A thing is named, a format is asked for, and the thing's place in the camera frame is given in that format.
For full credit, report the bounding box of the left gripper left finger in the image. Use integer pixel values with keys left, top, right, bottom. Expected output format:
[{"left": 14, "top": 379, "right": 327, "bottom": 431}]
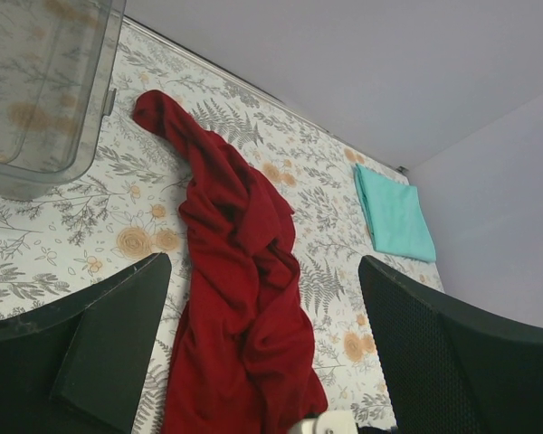
[{"left": 0, "top": 253, "right": 171, "bottom": 433}]

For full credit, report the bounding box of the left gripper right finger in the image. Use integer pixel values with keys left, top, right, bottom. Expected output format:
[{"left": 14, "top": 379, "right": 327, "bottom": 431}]
[{"left": 358, "top": 256, "right": 543, "bottom": 433}]

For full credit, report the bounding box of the red t shirt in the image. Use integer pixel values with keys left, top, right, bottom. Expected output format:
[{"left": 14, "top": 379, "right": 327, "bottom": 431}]
[{"left": 133, "top": 90, "right": 328, "bottom": 433}]

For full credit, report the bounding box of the folded teal t shirt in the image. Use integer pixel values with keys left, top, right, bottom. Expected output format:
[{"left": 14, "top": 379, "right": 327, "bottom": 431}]
[{"left": 354, "top": 164, "right": 436, "bottom": 263}]

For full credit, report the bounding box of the clear plastic bin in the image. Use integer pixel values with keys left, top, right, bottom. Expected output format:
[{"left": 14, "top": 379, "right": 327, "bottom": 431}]
[{"left": 0, "top": 1, "right": 126, "bottom": 200}]

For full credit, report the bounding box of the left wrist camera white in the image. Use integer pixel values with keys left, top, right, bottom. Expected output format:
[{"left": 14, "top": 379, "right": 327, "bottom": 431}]
[{"left": 287, "top": 410, "right": 359, "bottom": 434}]

